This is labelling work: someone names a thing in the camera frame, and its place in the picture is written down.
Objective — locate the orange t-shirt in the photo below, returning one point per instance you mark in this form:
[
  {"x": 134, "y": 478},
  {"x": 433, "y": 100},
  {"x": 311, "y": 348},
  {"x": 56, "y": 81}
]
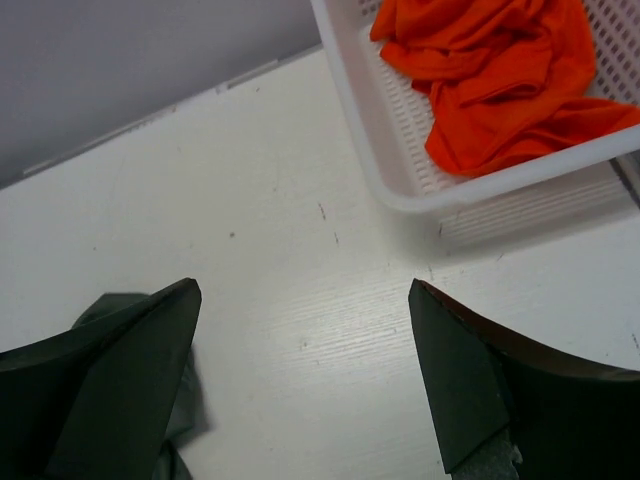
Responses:
[{"x": 506, "y": 80}]

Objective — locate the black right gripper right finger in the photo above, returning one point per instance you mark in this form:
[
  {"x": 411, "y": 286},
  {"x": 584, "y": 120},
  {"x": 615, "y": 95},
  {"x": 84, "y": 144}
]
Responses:
[{"x": 505, "y": 406}]

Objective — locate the dark grey t-shirt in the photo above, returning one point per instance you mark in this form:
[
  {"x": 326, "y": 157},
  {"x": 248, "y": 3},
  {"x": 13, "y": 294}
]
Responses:
[{"x": 186, "y": 412}]

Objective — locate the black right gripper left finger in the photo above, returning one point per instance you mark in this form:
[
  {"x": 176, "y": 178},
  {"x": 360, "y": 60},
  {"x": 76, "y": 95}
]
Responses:
[{"x": 94, "y": 402}]

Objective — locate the white plastic basket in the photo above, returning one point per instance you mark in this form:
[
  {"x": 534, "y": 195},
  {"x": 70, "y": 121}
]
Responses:
[{"x": 426, "y": 210}]

